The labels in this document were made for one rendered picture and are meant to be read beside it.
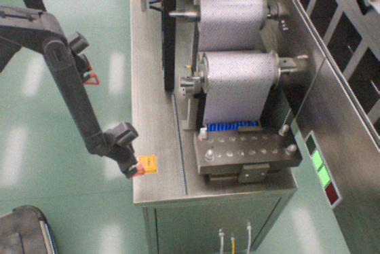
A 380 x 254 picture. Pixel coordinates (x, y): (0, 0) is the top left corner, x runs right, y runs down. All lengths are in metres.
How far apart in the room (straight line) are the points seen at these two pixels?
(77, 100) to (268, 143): 0.77
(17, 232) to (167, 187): 1.04
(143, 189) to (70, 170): 1.25
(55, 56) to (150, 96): 0.94
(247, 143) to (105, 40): 2.43
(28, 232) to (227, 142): 1.28
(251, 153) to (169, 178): 0.34
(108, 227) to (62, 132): 0.88
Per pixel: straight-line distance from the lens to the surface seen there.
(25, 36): 0.69
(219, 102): 1.23
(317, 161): 1.13
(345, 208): 1.05
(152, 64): 1.76
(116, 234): 2.21
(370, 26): 0.93
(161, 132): 1.45
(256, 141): 1.31
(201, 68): 1.16
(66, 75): 0.78
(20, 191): 2.52
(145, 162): 1.33
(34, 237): 2.06
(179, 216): 1.44
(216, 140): 1.28
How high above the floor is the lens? 2.06
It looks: 52 degrees down
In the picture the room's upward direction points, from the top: 5 degrees clockwise
